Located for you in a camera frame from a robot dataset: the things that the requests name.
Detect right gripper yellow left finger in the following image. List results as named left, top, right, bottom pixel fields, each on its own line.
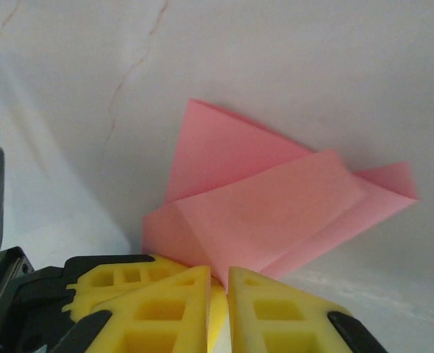
left=60, top=265, right=213, bottom=353

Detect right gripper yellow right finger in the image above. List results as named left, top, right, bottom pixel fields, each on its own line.
left=227, top=265, right=388, bottom=353

